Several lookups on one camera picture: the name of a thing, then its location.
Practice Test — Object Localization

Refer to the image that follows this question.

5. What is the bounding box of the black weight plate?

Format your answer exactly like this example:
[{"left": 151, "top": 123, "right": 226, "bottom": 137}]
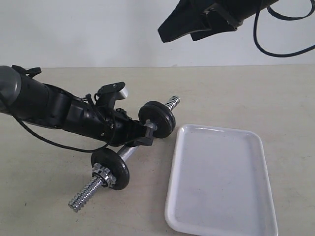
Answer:
[
  {"left": 160, "top": 104, "right": 176, "bottom": 139},
  {"left": 138, "top": 101, "right": 163, "bottom": 139}
]

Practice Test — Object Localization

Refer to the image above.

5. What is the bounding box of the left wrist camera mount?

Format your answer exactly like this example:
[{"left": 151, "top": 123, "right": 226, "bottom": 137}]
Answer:
[{"left": 94, "top": 82, "right": 128, "bottom": 109}]

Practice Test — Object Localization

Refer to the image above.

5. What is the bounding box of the white plastic tray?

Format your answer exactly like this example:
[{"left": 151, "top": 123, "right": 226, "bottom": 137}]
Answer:
[{"left": 164, "top": 124, "right": 279, "bottom": 236}]

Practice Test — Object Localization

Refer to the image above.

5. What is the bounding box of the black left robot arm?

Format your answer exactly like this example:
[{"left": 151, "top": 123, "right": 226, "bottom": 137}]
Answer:
[{"left": 0, "top": 65, "right": 154, "bottom": 147}]

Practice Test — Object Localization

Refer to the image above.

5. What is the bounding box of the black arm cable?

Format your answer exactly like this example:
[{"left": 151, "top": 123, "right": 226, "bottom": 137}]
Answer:
[
  {"left": 11, "top": 65, "right": 114, "bottom": 153},
  {"left": 253, "top": 0, "right": 315, "bottom": 59}
]

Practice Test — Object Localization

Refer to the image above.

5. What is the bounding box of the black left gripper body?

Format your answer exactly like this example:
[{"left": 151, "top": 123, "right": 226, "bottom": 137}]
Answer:
[{"left": 83, "top": 103, "right": 145, "bottom": 145}]

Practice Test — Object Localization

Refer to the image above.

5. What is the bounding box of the black weight plate left end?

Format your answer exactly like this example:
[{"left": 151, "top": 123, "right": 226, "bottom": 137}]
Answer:
[{"left": 91, "top": 148, "right": 130, "bottom": 190}]

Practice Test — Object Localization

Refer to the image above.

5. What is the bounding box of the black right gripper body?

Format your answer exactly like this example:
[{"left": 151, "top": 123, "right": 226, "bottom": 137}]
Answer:
[{"left": 201, "top": 0, "right": 246, "bottom": 30}]

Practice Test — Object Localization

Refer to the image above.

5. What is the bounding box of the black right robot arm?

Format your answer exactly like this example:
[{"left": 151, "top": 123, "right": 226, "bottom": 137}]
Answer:
[{"left": 157, "top": 0, "right": 275, "bottom": 43}]

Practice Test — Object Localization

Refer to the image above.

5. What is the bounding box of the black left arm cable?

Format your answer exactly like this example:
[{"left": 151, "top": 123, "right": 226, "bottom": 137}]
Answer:
[{"left": 11, "top": 65, "right": 114, "bottom": 153}]

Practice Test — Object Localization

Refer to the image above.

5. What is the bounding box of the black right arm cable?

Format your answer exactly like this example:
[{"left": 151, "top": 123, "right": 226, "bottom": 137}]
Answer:
[{"left": 253, "top": 0, "right": 315, "bottom": 59}]

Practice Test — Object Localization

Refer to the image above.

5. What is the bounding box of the chrome spin-lock collar nut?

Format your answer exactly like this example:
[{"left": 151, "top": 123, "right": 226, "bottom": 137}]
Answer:
[{"left": 92, "top": 163, "right": 117, "bottom": 188}]

